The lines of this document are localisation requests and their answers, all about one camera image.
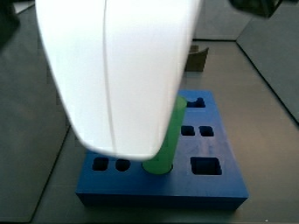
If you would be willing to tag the green oval cylinder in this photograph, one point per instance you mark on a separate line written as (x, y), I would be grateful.
(162, 163)

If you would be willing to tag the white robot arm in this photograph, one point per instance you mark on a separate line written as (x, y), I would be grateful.
(117, 53)

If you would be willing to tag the blue foam shape block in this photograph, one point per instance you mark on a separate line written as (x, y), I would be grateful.
(203, 181)

